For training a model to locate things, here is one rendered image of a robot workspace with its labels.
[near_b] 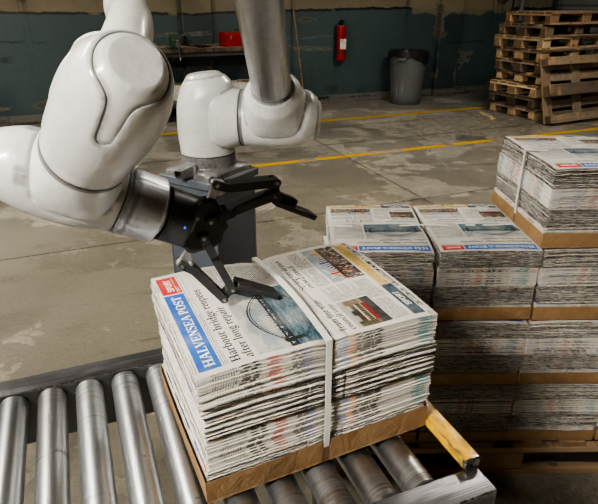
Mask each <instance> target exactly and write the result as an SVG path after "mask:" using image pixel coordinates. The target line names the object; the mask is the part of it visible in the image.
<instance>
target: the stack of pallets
mask: <svg viewBox="0 0 598 504"><path fill-rule="evenodd" d="M519 15H524V18H523V21H518V19H519ZM499 26H500V30H499V32H498V34H496V35H495V40H494V46H496V50H497V52H496V55H495V57H496V58H495V59H496V62H495V66H494V68H496V72H497V74H496V77H495V79H490V87H489V96H488V101H490V109H489V111H492V112H499V111H507V113H506V115H509V116H513V117H515V116H523V115H528V118H527V120H531V121H536V120H542V116H541V113H543V110H541V102H542V98H540V87H541V83H540V78H541V71H539V61H538V60H539V59H544V58H546V57H556V56H573V55H585V53H586V50H595V53H594V54H598V33H592V34H590V28H591V27H598V11H586V10H545V11H506V20H505V23H499ZM512 27H518V31H517V32H512ZM568 28H571V29H570V32H568V31H567V29H568ZM583 38H592V42H591V45H582V41H583ZM508 39H513V40H514V43H507V40H508ZM559 39H560V40H565V43H560V41H559ZM534 41H538V42H534ZM508 51H515V52H514V55H508ZM564 52H567V53H566V55H564ZM508 62H511V63H513V65H510V66H508ZM508 73H509V74H515V75H514V76H508ZM529 84H532V85H529ZM502 85H508V87H502ZM500 96H506V97H502V98H500ZM502 106H503V107H507V108H502Z"/></svg>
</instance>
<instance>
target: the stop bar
mask: <svg viewBox="0 0 598 504"><path fill-rule="evenodd" d="M425 399H426V401H425V402H426V403H427V404H428V408H427V415H426V421H425V425H426V426H427V428H428V429H429V430H430V431H431V432H432V433H433V435H434V436H435V437H436V438H437V439H438V440H439V441H440V443H441V444H442V445H443V446H444V447H445V448H446V449H447V451H448V452H449V453H450V454H451V455H452V456H453V458H454V459H455V460H456V461H457V462H458V463H459V464H460V466H461V467H462V468H463V469H464V470H465V469H469V468H472V467H475V466H478V465H479V462H480V455H479V454H478V453H477V452H476V451H475V450H474V449H473V448H472V447H471V446H470V445H469V444H468V442H467V441H466V440H465V439H464V438H463V437H462V436H461V435H460V434H459V433H458V432H457V431H456V429H455V428H454V427H453V426H452V425H451V424H450V423H449V422H448V421H447V420H446V419H445V418H444V417H443V416H442V414H441V413H440V412H439V411H438V410H437V409H436V408H435V407H434V406H433V405H432V404H431V403H430V402H429V401H428V399H427V398H425Z"/></svg>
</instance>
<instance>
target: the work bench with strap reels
mask: <svg viewBox="0 0 598 504"><path fill-rule="evenodd" d="M238 30H239V29H235V30H233V31H230V32H219V34H218V37H219V44H203V45H212V46H210V47H204V48H202V47H196V46H187V45H186V46H181V49H179V50H180V56H181V57H204V56H231V55H244V50H243V45H242V40H241V36H240V31H238ZM167 46H169V45H165V46H158V47H159V48H160V50H161V51H162V52H163V53H164V55H165V56H166V58H177V57H179V52H178V49H174V50H169V49H167V48H166V47H167ZM249 81H250V79H238V80H232V86H233V87H236V88H239V89H245V88H246V86H247V84H248V82H249ZM182 83H183V82H179V83H174V86H175V93H174V102H173V107H172V109H173V108H177V99H178V94H179V90H180V87H181V85H182Z"/></svg>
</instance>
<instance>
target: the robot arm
mask: <svg viewBox="0 0 598 504"><path fill-rule="evenodd" d="M148 1H149V0H103V6H104V11H105V15H106V20H105V22H104V25H103V27H102V29H101V31H95V32H90V33H87V34H84V35H82V36H81V37H79V38H78V39H77V40H76V41H75V42H74V44H73V46H72V48H71V50H70V51H69V53H68V54H67V56H66V57H65V58H64V59H63V61H62V62H61V64H60V66H59V68H58V69H57V72H56V74H55V76H54V78H53V81H52V84H51V87H50V90H49V96H48V97H49V98H48V101H47V104H46V107H45V111H44V114H43V118H42V123H41V128H39V127H35V126H30V125H26V126H7V127H0V201H2V202H4V203H6V204H8V205H10V206H12V207H14V208H16V209H18V210H20V211H22V212H25V213H27V214H30V215H33V216H36V217H39V218H42V219H45V220H48V221H51V222H55V223H59V224H62V225H66V226H71V227H76V228H81V229H99V230H104V231H109V232H111V233H113V234H119V235H123V236H126V237H129V238H133V239H136V240H140V241H143V242H149V241H151V240H152V239H155V240H158V241H162V242H165V243H169V244H172V245H175V246H179V247H182V248H184V250H183V252H182V254H181V256H178V257H176V259H175V262H176V264H177V266H178V268H179V269H180V270H182V271H184V272H187V273H189V274H191V275H192V276H193V277H194V278H196V279H197V280H198V281H199V282H200V283H201V284H202V285H203V286H204V287H205V288H206V289H207V290H208V291H209V292H210V293H212V294H213V295H214V296H215V297H216V298H217V299H218V300H219V301H220V302H221V303H223V304H225V303H227V302H228V298H229V297H230V296H231V295H233V294H238V295H242V296H246V297H249V298H251V297H254V295H255V294H259V295H262V296H266V297H270V298H273V299H278V297H279V294H278V293H277V292H276V290H275V289H274V288H273V287H271V286H268V285H264V284H261V283H257V282H254V281H250V280H247V279H243V278H240V277H236V276H234V278H233V281H232V279H231V278H230V276H229V274H228V272H227V271H226V269H225V267H224V265H223V263H222V262H221V260H220V258H219V256H218V254H217V253H216V251H215V249H214V247H216V246H217V245H218V244H220V243H221V241H222V237H223V233H224V232H225V231H226V230H227V227H228V220H229V219H232V218H234V217H236V216H237V215H238V214H241V213H244V212H246V211H249V210H252V209H254V208H257V207H260V206H262V205H265V204H268V203H270V202H272V203H273V204H274V205H275V206H276V207H279V208H282V209H285V210H287V211H290V212H293V213H295V214H298V215H301V216H303V217H306V218H309V219H312V220H314V221H315V220H316V218H317V216H316V215H315V214H314V213H313V212H312V211H310V210H309V209H306V208H303V207H301V206H298V205H297V202H298V201H297V200H296V199H295V198H294V197H293V196H291V195H289V194H286V193H283V192H281V191H280V189H279V188H280V186H281V180H279V179H278V178H277V177H276V176H275V175H264V176H255V177H245V178H236V179H227V180H225V179H224V178H226V177H229V176H231V175H234V174H236V173H239V172H241V171H244V170H249V169H251V163H249V162H244V161H239V160H236V153H235V148H236V147H240V146H250V147H261V148H286V147H296V146H300V145H303V144H306V143H308V142H310V141H312V140H314V138H315V137H316V136H318V135H319V132H320V125H321V112H322V105H321V102H320V101H319V100H318V97H317V96H316V95H315V94H313V93H312V92H311V91H309V90H307V89H303V88H302V86H301V85H300V83H299V81H298V80H297V79H296V78H295V77H294V76H293V75H292V74H290V67H289V57H288V46H287V36H286V20H285V10H284V0H233V2H234V7H235V12H236V17H237V21H238V26H239V31H240V36H241V40H242V45H243V50H244V55H245V59H246V64H247V69H248V74H249V79H250V81H249V82H248V84H247V86H246V88H245V89H239V88H236V87H233V86H232V80H231V79H230V78H229V77H228V76H227V75H225V74H223V73H221V72H220V71H217V70H208V71H200V72H194V73H190V74H188V75H187V76H186V77H185V79H184V81H183V83H182V85H181V87H180V90H179V94H178V99H177V130H178V138H179V143H180V149H181V163H179V164H177V165H174V166H171V167H168V168H166V173H167V174H169V175H175V177H176V179H187V178H193V179H197V180H202V181H205V182H208V183H209V184H210V187H209V190H208V194H207V196H198V195H195V194H193V193H190V192H187V191H184V190H181V189H178V188H176V187H173V186H170V183H169V181H168V180H167V179H166V178H163V177H160V176H157V175H155V174H152V173H149V172H146V171H143V170H140V169H138V168H137V167H138V166H139V165H140V163H141V162H142V161H143V160H144V159H145V157H146V156H147V155H148V153H149V152H150V150H151V149H152V148H153V146H154V145H155V143H156V142H157V140H158V138H159V137H160V135H161V133H162V132H163V130H164V128H165V126H166V124H167V122H168V120H169V117H170V115H171V111H172V107H173V102H174V93H175V86H174V77H173V72H172V69H171V66H170V64H169V61H168V60H167V58H166V56H165V55H164V53H163V52H162V51H161V50H160V48H159V47H158V46H157V45H156V44H154V43H153V38H154V24H153V18H152V14H151V12H150V9H149V7H148V5H147V4H148ZM259 189H265V190H262V191H259V192H256V193H254V194H251V195H248V196H246V197H243V198H240V199H237V200H235V201H232V202H225V203H222V204H220V205H219V204H218V203H217V201H216V200H215V198H216V197H217V196H221V195H223V194H224V193H225V192H228V193H233V192H242V191H251V190H259ZM204 250H205V251H206V253H207V254H208V256H209V258H210V260H211V261H212V263H213V265H214V267H215V268H216V270H217V272H218V274H219V275H220V277H221V279H222V281H223V282H224V284H225V286H224V287H223V288H221V287H220V286H218V285H217V284H216V283H215V282H214V281H213V280H212V279H211V278H210V277H209V276H208V275H207V274H206V273H205V272H204V271H203V270H202V269H201V268H200V267H199V266H198V265H197V264H195V261H194V259H193V257H192V256H191V254H193V253H197V252H200V251H204Z"/></svg>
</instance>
